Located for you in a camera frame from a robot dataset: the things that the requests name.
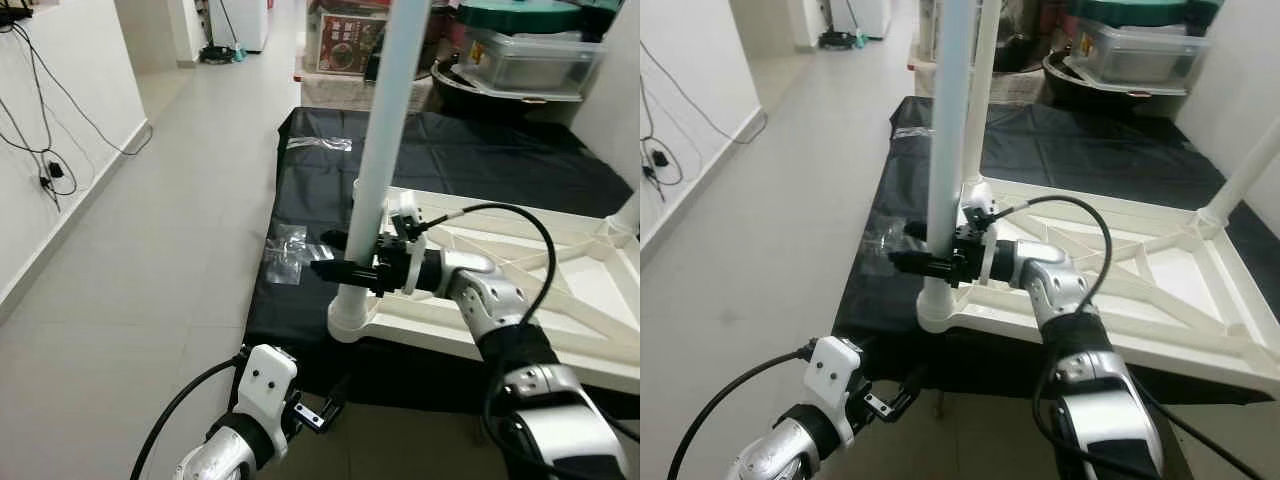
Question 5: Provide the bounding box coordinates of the clear plastic storage box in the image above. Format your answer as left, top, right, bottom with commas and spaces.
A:
1073, 20, 1213, 98
463, 28, 607, 103

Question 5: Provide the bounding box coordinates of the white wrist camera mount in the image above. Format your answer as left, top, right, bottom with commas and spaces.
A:
958, 183, 1003, 288
383, 193, 423, 298
238, 344, 300, 443
806, 336, 864, 443

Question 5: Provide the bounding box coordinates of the orange lid storage box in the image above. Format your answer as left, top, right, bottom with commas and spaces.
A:
913, 0, 943, 69
308, 0, 393, 77

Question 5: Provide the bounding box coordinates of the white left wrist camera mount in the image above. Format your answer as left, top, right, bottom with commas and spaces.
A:
806, 336, 864, 443
238, 344, 300, 443

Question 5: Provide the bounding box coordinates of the green floor mop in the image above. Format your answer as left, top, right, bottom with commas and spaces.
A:
818, 0, 868, 51
198, 0, 248, 65

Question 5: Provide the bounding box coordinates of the white plastic table top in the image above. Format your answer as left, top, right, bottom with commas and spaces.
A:
916, 180, 1280, 393
326, 185, 640, 396

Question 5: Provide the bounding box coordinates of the green round lid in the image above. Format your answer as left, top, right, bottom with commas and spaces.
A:
455, 0, 613, 33
1063, 0, 1223, 28

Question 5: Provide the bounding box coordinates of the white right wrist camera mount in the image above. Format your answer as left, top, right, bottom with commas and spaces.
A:
958, 183, 1003, 288
383, 193, 423, 298

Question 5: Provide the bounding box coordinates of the black tablecloth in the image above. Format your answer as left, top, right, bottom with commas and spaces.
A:
243, 105, 640, 419
828, 95, 1280, 409

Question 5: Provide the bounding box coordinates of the black round basin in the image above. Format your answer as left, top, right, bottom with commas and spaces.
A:
1041, 48, 1193, 113
430, 58, 583, 119

